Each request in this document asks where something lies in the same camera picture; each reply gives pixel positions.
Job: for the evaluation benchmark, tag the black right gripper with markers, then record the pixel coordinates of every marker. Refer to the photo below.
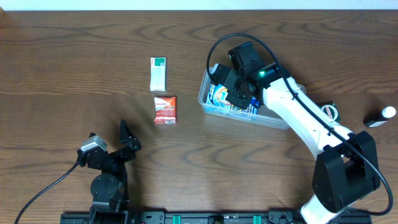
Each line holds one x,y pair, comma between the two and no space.
234,88

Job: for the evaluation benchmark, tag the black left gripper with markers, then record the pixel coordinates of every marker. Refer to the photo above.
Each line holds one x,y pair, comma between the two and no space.
115,154

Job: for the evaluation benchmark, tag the blue Kool Fever box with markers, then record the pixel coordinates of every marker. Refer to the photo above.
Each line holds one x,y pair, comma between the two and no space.
217,97

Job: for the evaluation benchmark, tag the clear plastic container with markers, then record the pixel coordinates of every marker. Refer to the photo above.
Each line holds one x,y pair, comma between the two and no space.
265,116

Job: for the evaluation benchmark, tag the black bottle white cap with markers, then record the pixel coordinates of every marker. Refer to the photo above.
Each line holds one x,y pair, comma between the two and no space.
380,118

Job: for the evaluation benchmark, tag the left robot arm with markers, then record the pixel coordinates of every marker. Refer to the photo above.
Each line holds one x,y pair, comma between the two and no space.
110,189

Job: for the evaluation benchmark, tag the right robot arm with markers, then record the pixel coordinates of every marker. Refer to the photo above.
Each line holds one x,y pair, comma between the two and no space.
346,163

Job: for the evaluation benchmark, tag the red Panadol box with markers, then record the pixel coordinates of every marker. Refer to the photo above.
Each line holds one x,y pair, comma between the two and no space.
165,110

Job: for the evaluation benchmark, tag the white green Panadol box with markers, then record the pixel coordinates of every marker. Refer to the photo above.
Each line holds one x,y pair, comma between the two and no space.
158,73

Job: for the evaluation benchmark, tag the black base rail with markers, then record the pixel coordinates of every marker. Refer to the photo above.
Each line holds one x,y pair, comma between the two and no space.
272,216

